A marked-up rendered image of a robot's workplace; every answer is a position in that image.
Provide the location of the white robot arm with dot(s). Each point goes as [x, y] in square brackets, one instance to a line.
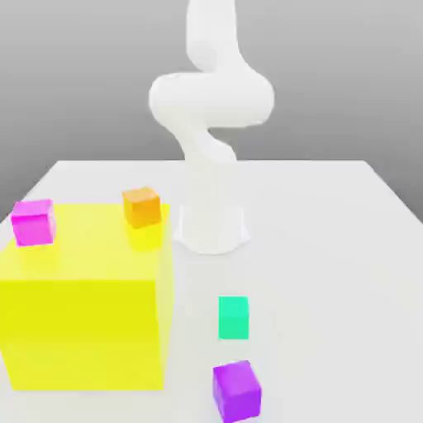
[211, 99]

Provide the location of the small orange cube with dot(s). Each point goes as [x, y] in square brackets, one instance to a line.
[142, 208]

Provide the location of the small green cube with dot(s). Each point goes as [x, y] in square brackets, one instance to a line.
[233, 318]

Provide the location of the small magenta cube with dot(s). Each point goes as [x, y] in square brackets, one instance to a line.
[32, 224]

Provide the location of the small purple cube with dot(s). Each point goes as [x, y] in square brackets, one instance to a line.
[236, 393]

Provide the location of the large yellow box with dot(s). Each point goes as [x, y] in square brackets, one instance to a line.
[79, 330]

